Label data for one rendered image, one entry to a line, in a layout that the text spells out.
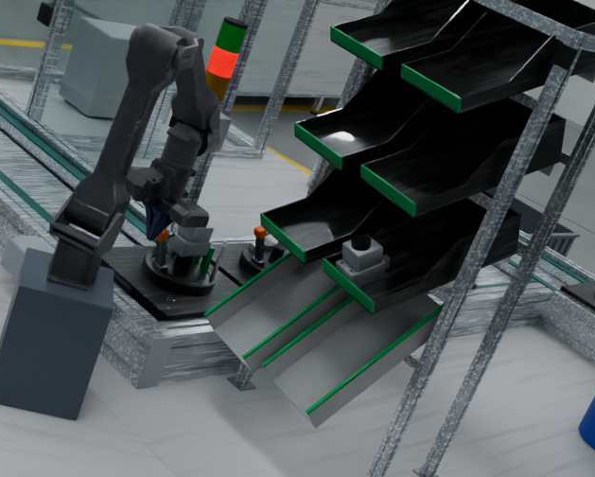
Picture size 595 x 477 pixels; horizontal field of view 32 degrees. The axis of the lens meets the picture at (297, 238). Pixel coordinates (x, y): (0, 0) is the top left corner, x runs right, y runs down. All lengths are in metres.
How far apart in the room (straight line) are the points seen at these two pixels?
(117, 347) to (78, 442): 0.25
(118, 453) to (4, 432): 0.17
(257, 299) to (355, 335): 0.19
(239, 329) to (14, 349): 0.38
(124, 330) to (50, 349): 0.23
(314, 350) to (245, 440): 0.20
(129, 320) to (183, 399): 0.16
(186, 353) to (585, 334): 1.27
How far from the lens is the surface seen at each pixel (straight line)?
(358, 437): 1.92
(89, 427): 1.67
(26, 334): 1.60
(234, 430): 1.79
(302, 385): 1.67
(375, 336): 1.68
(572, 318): 2.80
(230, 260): 2.12
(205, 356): 1.87
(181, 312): 1.84
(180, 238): 1.91
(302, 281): 1.78
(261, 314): 1.76
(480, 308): 2.55
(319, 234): 1.69
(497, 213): 1.56
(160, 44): 1.54
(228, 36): 2.03
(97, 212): 1.57
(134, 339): 1.79
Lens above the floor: 1.76
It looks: 19 degrees down
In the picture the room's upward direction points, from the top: 21 degrees clockwise
